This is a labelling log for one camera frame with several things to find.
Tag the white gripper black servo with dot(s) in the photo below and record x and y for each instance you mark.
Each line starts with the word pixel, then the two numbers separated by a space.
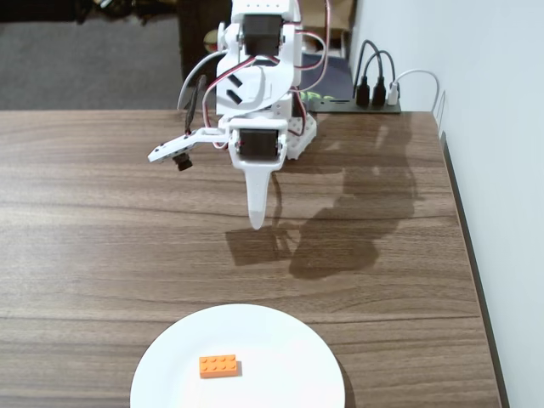
pixel 257 144

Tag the orange lego block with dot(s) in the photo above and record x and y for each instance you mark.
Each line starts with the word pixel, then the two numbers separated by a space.
pixel 219 366

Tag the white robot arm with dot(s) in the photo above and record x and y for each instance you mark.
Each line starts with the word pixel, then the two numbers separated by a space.
pixel 276 85

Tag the white round plate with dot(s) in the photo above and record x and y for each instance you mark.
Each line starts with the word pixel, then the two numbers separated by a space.
pixel 263 340

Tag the black power strip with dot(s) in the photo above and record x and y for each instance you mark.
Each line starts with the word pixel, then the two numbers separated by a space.
pixel 340 108

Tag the dark bag with green print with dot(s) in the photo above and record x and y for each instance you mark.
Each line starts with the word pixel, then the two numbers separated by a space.
pixel 336 72

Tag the round red cream object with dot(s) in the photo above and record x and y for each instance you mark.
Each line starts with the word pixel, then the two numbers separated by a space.
pixel 210 40

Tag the dark cabinet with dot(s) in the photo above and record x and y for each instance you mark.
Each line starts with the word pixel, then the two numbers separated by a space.
pixel 191 42

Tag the brown paper bag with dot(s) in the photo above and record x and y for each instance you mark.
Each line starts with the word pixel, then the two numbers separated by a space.
pixel 340 13

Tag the black furniture base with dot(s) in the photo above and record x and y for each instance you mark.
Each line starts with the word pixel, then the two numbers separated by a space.
pixel 42 8

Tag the wrist camera on white mount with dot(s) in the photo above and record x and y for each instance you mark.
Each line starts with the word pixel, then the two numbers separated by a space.
pixel 170 149

